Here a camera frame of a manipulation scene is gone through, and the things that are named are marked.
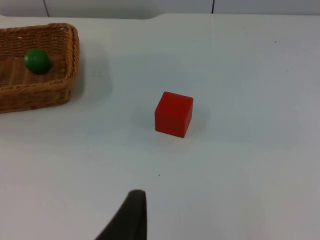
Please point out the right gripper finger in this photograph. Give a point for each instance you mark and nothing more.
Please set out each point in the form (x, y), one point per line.
(132, 220)

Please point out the green ball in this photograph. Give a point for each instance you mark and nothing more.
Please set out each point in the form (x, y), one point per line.
(37, 61)

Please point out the red cube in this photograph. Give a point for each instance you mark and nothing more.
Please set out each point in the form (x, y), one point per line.
(172, 115)

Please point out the brown wicker basket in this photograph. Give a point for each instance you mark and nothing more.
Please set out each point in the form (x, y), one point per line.
(37, 92)

